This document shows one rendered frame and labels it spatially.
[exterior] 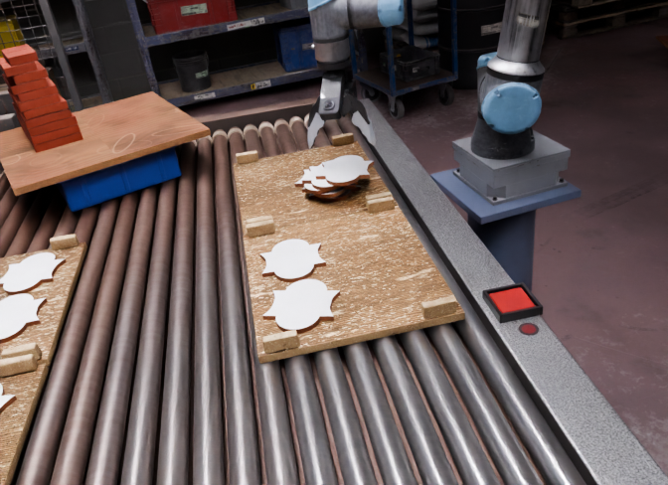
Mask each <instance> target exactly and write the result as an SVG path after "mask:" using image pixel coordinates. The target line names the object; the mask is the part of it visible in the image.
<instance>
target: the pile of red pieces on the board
mask: <svg viewBox="0 0 668 485"><path fill-rule="evenodd" d="M1 52H2V55H3V57H4V58H0V68H1V70H2V71H3V72H4V74H2V76H3V79H4V81H5V83H6V84H7V85H8V86H9V88H7V89H8V91H9V94H10V96H11V98H12V99H13V101H14V102H12V104H13V106H14V109H15V110H16V112H17V117H18V120H19V122H20V124H21V126H22V129H23V131H24V132H25V134H26V136H27V138H28V139H29V141H30V142H31V144H32V146H33V147H34V149H35V151H36V153H38V152H41V151H45V150H48V149H52V148H55V147H59V146H62V145H66V144H69V143H73V142H76V141H80V140H83V136H82V133H81V131H80V128H79V125H78V122H77V119H76V117H75V116H74V115H73V114H72V113H71V111H70V109H69V107H68V104H67V102H66V101H65V100H64V99H63V98H62V97H61V96H60V95H59V92H58V89H57V86H56V85H55V84H54V83H53V82H52V81H51V80H50V79H49V78H48V73H47V71H46V69H45V68H44V67H43V66H42V65H41V64H40V63H39V62H38V56H37V53H36V52H35V51H34V50H33V49H32V48H31V47H30V46H28V45H27V44H26V45H21V46H17V47H12V48H8V49H3V50H1Z"/></svg>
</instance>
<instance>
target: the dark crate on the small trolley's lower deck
mask: <svg viewBox="0 0 668 485"><path fill-rule="evenodd" d="M393 51H394V58H396V57H400V56H402V58H401V59H399V60H395V59H394V65H395V78H397V79H399V80H402V81H406V82H408V81H415V80H419V79H422V78H426V77H430V76H434V75H437V74H438V73H440V71H439V69H440V67H439V63H440V61H439V58H440V56H439V55H440V54H438V53H435V52H432V51H429V50H425V49H422V48H419V47H416V46H414V45H410V46H406V47H401V48H397V49H393ZM379 57H380V60H379V62H380V67H381V69H380V71H381V72H383V73H385V74H389V62H388V51H385V52H381V53H379Z"/></svg>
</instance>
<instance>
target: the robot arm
mask: <svg viewBox="0 0 668 485"><path fill-rule="evenodd" d="M551 2H552V0H506V3H505V9H504V15H503V21H502V26H501V32H500V38H499V44H498V50H497V52H495V53H489V54H485V55H482V56H480V57H479V59H478V61H477V68H476V69H477V102H478V118H477V122H476V125H475V128H474V131H473V135H472V137H471V141H470V147H471V151H472V152H473V153H474V154H475V155H477V156H480V157H483V158H487V159H496V160H506V159H514V158H519V157H523V156H525V155H528V154H530V153H531V152H532V151H533V150H534V149H535V136H534V133H533V130H532V125H533V124H534V123H535V122H536V121H537V119H538V118H539V116H540V113H541V108H542V100H541V97H540V92H541V87H542V82H543V78H544V73H545V68H544V67H543V65H542V64H541V62H540V55H541V50H542V45H543V41H544V36H545V31H546V26H547V21H548V17H549V12H550V7H551ZM308 7H309V8H308V11H309V15H310V23H311V30H312V38H313V44H314V45H312V46H311V49H312V50H315V59H316V60H317V68H318V69H319V70H324V71H326V73H323V77H322V85H321V88H320V95H319V96H318V98H317V101H316V102H315V103H314V104H313V106H312V108H311V110H310V112H309V120H308V133H307V141H308V147H309V149H311V148H312V146H313V144H314V142H315V137H316V136H317V135H318V133H319V128H321V127H322V126H323V125H324V123H325V121H326V120H333V119H340V118H341V116H343V117H345V116H346V114H347V113H348V112H349V111H350V110H352V112H353V116H352V120H351V121H352V123H353V124H354V125H355V126H358V127H359V128H360V129H361V132H362V134H363V135H365V136H366V138H367V140H368V142H369V143H370V144H371V145H373V146H376V137H375V133H374V130H373V127H372V121H371V119H370V118H369V117H368V115H367V112H366V109H365V106H364V105H363V103H362V102H361V101H360V100H358V98H357V89H356V80H348V74H347V67H348V66H349V65H350V58H349V56H350V46H349V37H348V30H350V29H351V30H352V29H365V28H376V27H390V26H395V25H401V24H402V23H403V22H404V19H405V8H404V0H308ZM353 92H354V95H353Z"/></svg>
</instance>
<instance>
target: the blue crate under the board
mask: <svg viewBox="0 0 668 485"><path fill-rule="evenodd" d="M175 147H177V146H174V147H170V148H167V149H164V150H161V151H158V152H155V153H151V154H148V155H145V156H142V157H139V158H135V159H132V160H129V161H126V162H123V163H119V164H116V165H113V166H110V167H107V168H103V169H100V170H97V171H94V172H91V173H88V174H84V175H81V176H78V177H75V178H73V179H69V180H66V181H63V182H60V183H57V184H55V185H56V186H57V188H58V190H59V191H60V193H61V195H62V196H63V198H64V200H65V201H66V203H67V205H68V206H69V208H70V210H71V211H72V212H76V211H79V210H82V209H85V208H88V207H91V206H94V205H97V204H100V203H103V202H106V201H109V200H112V199H115V198H118V197H121V196H124V195H127V194H130V193H133V192H136V191H139V190H141V189H144V188H147V187H150V186H153V185H156V184H159V183H162V182H165V181H168V180H171V179H174V178H177V177H180V176H181V175H182V173H181V169H180V166H179V162H178V158H177V154H176V150H175Z"/></svg>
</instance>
